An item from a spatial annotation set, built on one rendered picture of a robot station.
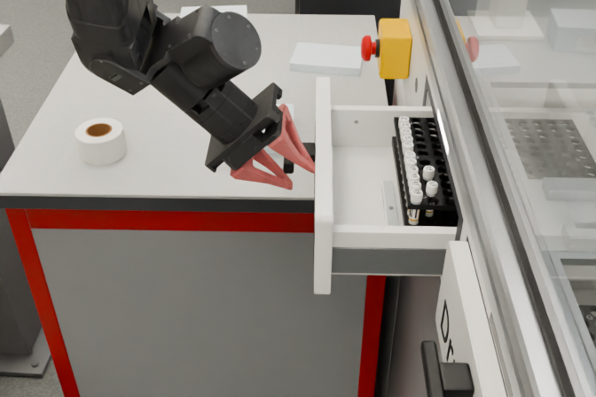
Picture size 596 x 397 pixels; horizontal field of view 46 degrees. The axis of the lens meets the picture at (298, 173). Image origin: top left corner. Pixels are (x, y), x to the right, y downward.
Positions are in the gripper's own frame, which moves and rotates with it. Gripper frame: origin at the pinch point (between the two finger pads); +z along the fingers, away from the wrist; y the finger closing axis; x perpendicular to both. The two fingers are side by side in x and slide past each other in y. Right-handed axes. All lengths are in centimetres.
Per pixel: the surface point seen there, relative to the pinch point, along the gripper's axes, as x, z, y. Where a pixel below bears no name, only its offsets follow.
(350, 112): 14.4, 5.1, 4.1
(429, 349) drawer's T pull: -26.1, 6.6, 9.5
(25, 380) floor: 38, 20, -109
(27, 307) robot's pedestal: 49, 11, -101
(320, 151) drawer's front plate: -0.2, -0.6, 4.0
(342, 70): 48, 14, -4
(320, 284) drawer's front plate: -11.5, 6.0, -2.0
